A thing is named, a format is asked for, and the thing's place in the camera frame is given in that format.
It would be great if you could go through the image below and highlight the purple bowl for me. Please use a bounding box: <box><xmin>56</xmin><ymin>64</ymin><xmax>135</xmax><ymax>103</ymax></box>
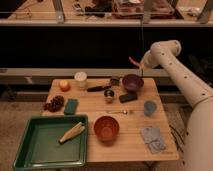
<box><xmin>122</xmin><ymin>74</ymin><xmax>144</xmax><ymax>92</ymax></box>

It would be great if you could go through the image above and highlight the grey folded cloth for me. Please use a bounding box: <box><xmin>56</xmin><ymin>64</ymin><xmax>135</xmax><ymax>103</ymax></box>
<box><xmin>140</xmin><ymin>126</ymin><xmax>166</xmax><ymax>154</ymax></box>

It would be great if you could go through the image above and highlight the bunch of red grapes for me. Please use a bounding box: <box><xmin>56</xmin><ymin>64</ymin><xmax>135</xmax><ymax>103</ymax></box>
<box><xmin>43</xmin><ymin>95</ymin><xmax>64</xmax><ymax>112</ymax></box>

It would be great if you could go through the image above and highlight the blue plastic cup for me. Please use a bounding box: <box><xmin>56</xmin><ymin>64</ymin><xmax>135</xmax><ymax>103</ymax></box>
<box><xmin>144</xmin><ymin>101</ymin><xmax>157</xmax><ymax>117</ymax></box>

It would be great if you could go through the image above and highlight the green sponge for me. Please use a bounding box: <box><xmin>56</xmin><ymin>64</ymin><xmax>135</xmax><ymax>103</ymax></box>
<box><xmin>64</xmin><ymin>99</ymin><xmax>78</xmax><ymax>115</ymax></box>

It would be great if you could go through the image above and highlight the corn cob with husk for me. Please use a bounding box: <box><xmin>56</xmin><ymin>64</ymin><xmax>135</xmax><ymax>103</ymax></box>
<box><xmin>59</xmin><ymin>122</ymin><xmax>85</xmax><ymax>144</ymax></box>

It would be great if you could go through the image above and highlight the silver spoon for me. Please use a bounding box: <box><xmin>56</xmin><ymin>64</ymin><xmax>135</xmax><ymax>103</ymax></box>
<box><xmin>106</xmin><ymin>110</ymin><xmax>133</xmax><ymax>115</ymax></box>

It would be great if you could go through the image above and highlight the black handled knife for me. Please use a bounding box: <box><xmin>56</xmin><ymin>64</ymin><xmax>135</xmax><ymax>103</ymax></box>
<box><xmin>87</xmin><ymin>86</ymin><xmax>111</xmax><ymax>92</ymax></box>

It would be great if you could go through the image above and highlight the small metal cup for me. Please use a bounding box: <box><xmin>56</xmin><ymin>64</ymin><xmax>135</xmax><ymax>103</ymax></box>
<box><xmin>104</xmin><ymin>89</ymin><xmax>115</xmax><ymax>103</ymax></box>

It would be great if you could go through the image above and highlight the white cup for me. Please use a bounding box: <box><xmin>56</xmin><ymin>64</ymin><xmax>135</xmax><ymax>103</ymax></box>
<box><xmin>74</xmin><ymin>72</ymin><xmax>87</xmax><ymax>89</ymax></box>

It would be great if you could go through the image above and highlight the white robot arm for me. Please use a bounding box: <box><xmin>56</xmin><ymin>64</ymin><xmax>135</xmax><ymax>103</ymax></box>
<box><xmin>139</xmin><ymin>40</ymin><xmax>213</xmax><ymax>171</ymax></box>

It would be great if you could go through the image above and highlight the green plastic tray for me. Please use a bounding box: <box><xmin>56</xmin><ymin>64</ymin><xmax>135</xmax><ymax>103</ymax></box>
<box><xmin>13</xmin><ymin>115</ymin><xmax>88</xmax><ymax>171</ymax></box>

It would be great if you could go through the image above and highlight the small dark jar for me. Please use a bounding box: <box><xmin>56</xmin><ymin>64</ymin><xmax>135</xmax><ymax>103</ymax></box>
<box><xmin>110</xmin><ymin>76</ymin><xmax>120</xmax><ymax>86</ymax></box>

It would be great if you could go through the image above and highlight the orange peach fruit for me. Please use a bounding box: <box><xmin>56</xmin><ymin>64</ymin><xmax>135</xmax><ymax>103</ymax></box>
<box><xmin>59</xmin><ymin>80</ymin><xmax>70</xmax><ymax>92</ymax></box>

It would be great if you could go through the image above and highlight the black cable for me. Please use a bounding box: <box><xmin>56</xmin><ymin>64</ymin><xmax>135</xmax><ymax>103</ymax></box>
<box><xmin>168</xmin><ymin>123</ymin><xmax>186</xmax><ymax>148</ymax></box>

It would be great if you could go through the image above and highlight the wooden cutting board table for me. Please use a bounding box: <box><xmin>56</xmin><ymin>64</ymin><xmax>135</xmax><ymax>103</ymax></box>
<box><xmin>47</xmin><ymin>78</ymin><xmax>179</xmax><ymax>163</ymax></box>

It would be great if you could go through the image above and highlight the orange bowl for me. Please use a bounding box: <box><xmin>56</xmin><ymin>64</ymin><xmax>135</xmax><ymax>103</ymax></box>
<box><xmin>94</xmin><ymin>116</ymin><xmax>120</xmax><ymax>142</ymax></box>

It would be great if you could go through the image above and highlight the black rectangular block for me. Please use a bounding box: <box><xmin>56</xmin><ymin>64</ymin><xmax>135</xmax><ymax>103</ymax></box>
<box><xmin>119</xmin><ymin>93</ymin><xmax>138</xmax><ymax>103</ymax></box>

